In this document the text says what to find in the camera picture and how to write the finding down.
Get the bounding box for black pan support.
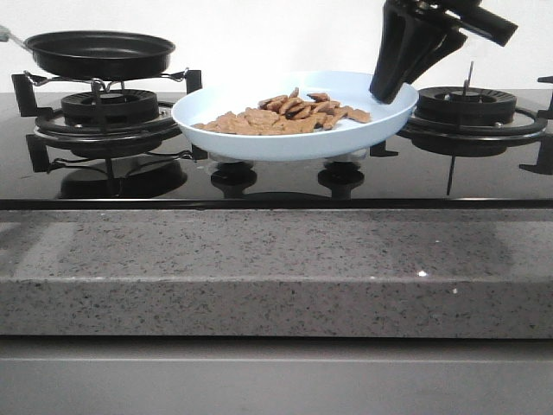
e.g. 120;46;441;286
354;77;552;201
11;72;181;175

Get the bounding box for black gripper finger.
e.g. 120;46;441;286
370;3;425;104
404;29;467;83

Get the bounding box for left gas burner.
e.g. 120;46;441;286
61;89;159;126

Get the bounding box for left black pan support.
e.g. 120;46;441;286
11;72;181;175

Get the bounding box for right black pan support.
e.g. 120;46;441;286
354;77;552;201

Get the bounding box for right gas burner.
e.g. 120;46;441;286
414;86;517;126

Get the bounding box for wire pan stand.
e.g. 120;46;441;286
23;67;191;93

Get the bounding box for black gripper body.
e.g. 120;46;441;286
386;0;518;47

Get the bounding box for light blue plate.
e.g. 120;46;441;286
171;71;419;162

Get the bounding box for gas burner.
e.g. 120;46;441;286
414;86;517;126
61;89;159;126

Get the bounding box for black glass cooktop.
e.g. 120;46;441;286
1;93;552;210

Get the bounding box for silver stove knob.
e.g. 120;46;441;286
209;153;254;167
324;149;368;163

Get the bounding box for silver right stove knob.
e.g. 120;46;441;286
324;149;368;163

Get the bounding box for brown meat slices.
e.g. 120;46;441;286
195;88;372;136

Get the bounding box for silver left stove knob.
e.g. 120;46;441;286
209;153;254;167

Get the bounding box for black frying pan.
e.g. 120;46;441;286
1;26;175;81

